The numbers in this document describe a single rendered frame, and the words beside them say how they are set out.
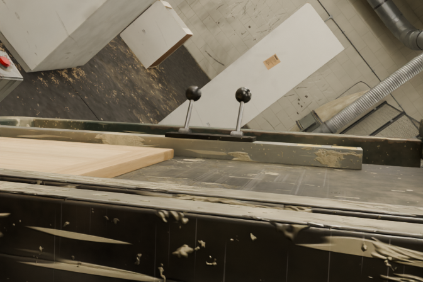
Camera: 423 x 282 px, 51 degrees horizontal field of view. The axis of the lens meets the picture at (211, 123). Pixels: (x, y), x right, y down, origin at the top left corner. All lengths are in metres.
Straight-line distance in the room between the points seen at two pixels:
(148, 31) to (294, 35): 2.22
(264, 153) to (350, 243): 0.73
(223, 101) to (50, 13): 1.99
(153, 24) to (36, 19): 2.66
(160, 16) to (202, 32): 3.23
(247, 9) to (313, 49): 4.58
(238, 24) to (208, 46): 0.77
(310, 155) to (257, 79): 3.64
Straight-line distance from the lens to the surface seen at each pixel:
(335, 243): 0.21
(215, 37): 9.03
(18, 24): 3.62
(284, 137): 1.16
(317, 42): 4.52
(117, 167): 0.72
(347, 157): 0.92
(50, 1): 3.50
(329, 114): 6.58
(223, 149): 0.95
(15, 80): 1.53
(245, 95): 0.99
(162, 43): 5.92
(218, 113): 4.62
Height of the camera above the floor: 1.65
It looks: 14 degrees down
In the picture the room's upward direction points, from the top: 52 degrees clockwise
